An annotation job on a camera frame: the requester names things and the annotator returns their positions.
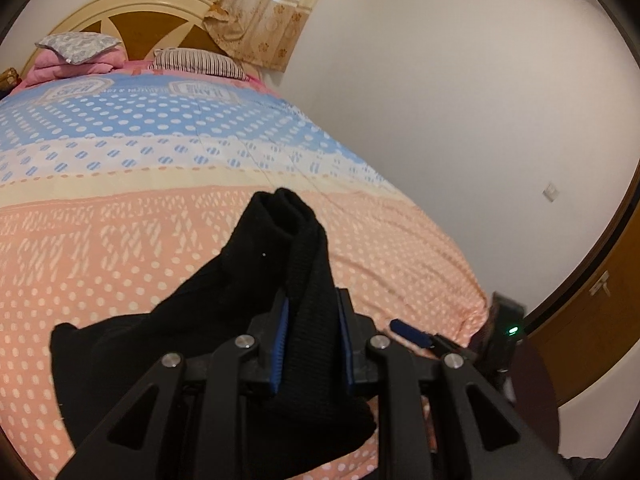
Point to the pink bed sheet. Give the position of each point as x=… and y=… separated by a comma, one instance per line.
x=137, y=67

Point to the person's dark maroon clothing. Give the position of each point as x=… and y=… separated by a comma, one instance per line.
x=535, y=390

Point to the pink folded blanket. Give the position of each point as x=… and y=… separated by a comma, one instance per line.
x=45, y=72

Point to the cream wooden headboard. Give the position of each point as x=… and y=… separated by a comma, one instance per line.
x=150, y=0

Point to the dark brown door frame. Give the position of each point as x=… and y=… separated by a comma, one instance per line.
x=587, y=277

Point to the polka dot bedsheet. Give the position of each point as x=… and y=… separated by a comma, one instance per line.
x=150, y=210

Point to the cream floral curtain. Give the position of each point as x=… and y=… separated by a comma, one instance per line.
x=265, y=25

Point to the white wall socket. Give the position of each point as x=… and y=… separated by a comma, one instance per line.
x=551, y=192

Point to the black pants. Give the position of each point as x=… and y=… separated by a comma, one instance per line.
x=280, y=250

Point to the brown patterned bag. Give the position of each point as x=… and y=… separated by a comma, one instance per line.
x=7, y=79

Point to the wooden door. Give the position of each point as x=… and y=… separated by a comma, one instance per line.
x=600, y=340

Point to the grey patterned pillow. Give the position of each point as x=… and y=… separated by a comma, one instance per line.
x=75, y=45

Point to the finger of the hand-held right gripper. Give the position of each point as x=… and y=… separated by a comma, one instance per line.
x=410, y=332

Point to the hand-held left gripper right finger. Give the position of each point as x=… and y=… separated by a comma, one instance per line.
x=348, y=350

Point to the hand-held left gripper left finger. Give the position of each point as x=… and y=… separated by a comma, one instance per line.
x=279, y=345

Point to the striped pillow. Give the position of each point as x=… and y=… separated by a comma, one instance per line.
x=195, y=62

